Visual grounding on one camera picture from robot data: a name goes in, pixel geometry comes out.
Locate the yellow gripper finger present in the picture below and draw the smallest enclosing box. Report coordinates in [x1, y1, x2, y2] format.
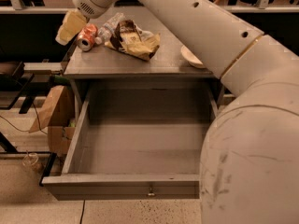
[55, 9, 88, 46]

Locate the red coke can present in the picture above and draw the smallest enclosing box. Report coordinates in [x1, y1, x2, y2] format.
[77, 23, 98, 51]

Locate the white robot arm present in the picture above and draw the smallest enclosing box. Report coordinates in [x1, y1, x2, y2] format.
[72, 0, 299, 224]

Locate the open grey top drawer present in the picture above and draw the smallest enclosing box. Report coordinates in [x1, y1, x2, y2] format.
[43, 87, 211, 200]

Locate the metal drawer knob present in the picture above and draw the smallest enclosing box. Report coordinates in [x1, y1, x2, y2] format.
[147, 187, 156, 197]

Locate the clear plastic water bottle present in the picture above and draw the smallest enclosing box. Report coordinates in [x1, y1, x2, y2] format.
[95, 12, 125, 45]

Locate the grey cabinet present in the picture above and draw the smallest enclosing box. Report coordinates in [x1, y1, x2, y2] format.
[61, 6, 236, 123]

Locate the yellow brown chip bag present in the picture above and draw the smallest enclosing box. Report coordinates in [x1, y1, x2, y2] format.
[105, 20, 160, 61]

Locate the brown cardboard box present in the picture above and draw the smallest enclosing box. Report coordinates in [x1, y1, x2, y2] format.
[29, 86, 75, 156]

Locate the white bowl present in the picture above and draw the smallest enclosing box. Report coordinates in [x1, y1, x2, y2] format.
[180, 46, 205, 69]

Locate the clear plastic cup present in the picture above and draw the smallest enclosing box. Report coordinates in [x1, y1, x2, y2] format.
[22, 152, 43, 173]

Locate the black metal frame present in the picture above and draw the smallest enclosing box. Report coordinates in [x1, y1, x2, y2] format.
[0, 61, 59, 187]

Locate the black floor cable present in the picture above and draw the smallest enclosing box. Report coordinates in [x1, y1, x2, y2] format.
[78, 199, 86, 224]

